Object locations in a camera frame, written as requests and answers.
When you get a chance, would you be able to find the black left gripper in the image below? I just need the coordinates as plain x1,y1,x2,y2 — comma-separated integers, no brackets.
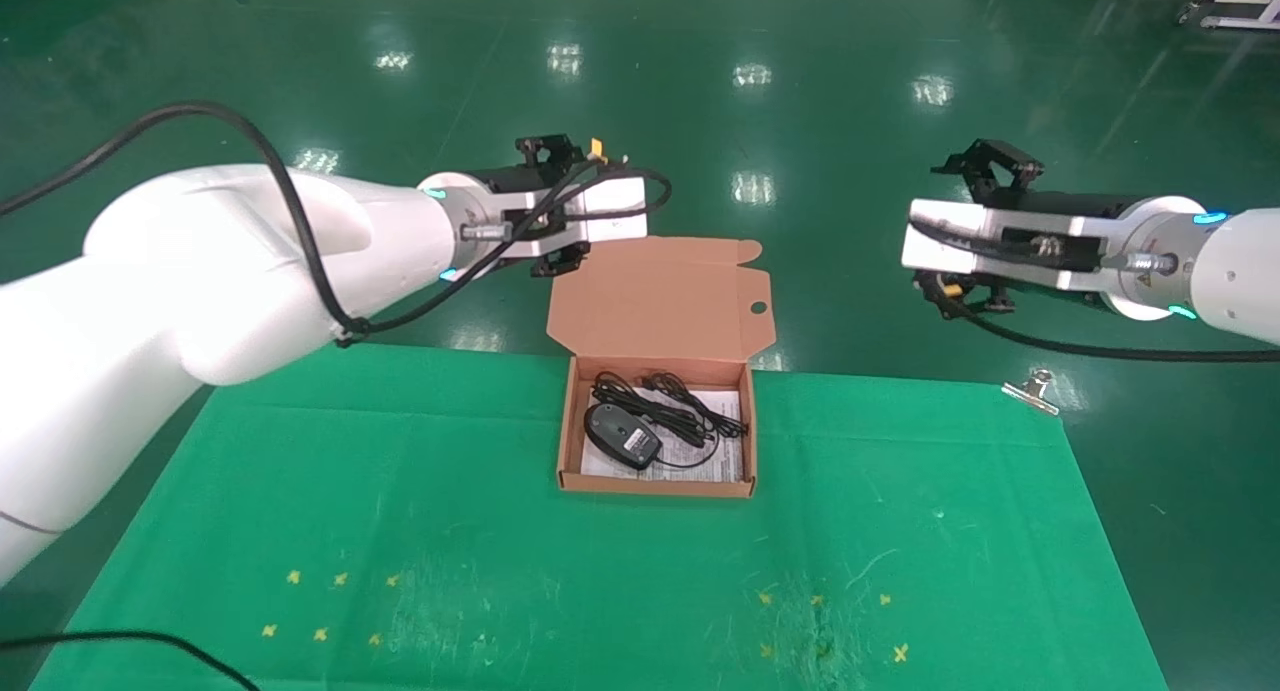
468,133,602,279

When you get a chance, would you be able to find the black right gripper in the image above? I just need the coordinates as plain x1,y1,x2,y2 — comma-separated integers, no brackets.
913,138,1147,321

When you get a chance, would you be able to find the black data cable bundle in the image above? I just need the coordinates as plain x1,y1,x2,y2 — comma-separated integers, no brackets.
591,370,750,445

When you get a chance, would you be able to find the black corded computer mouse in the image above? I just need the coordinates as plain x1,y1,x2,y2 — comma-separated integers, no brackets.
583,401,727,473

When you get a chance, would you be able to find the open brown cardboard box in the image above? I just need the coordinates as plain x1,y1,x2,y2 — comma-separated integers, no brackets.
546,232,777,500

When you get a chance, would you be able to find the metal binder clip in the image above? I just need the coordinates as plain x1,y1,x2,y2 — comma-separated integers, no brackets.
1002,368,1062,416

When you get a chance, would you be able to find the printed white paper sheet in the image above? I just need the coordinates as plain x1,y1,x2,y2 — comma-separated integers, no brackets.
581,385,747,483

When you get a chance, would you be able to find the green table cloth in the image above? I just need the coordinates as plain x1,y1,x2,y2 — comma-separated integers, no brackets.
28,343,1171,691

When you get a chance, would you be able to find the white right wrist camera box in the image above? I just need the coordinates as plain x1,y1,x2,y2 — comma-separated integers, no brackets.
901,198,1113,295

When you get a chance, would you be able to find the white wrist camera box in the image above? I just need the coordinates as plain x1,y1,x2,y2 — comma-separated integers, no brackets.
901,198,1113,295
504,175,650,265

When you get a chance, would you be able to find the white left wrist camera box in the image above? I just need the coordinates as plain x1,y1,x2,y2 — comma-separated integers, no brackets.
504,175,650,265

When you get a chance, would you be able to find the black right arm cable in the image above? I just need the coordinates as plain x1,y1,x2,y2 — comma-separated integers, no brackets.
911,219,1280,363

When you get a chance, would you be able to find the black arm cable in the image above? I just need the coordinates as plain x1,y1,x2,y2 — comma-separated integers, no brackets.
911,219,1280,363
0,100,674,349

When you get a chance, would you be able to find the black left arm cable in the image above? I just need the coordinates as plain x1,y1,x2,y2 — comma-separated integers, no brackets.
0,100,674,349

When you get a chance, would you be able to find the white table frame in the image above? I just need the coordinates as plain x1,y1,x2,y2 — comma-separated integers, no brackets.
1178,0,1280,33

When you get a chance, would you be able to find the loose thick black cable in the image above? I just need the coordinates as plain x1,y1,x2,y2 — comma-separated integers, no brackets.
0,628,263,691

